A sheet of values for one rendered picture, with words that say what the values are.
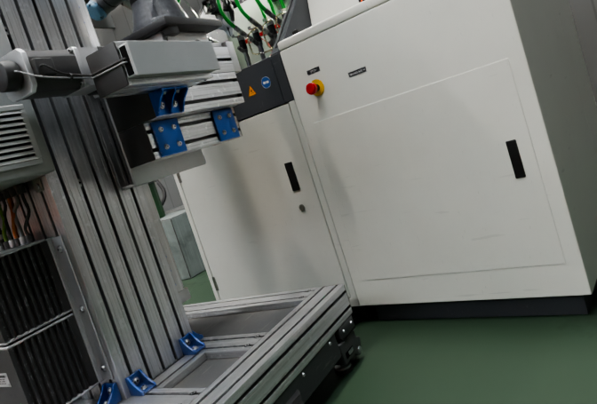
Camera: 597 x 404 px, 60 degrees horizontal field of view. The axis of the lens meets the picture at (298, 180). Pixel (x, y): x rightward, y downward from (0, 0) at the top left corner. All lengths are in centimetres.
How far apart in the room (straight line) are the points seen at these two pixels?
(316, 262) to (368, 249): 22
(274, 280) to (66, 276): 89
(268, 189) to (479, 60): 84
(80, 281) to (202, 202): 92
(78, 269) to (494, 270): 107
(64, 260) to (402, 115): 95
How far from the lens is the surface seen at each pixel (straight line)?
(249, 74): 180
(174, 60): 115
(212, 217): 207
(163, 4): 141
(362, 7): 154
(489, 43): 141
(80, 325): 131
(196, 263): 357
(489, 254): 153
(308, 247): 181
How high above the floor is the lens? 68
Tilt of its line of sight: 5 degrees down
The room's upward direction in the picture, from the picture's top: 18 degrees counter-clockwise
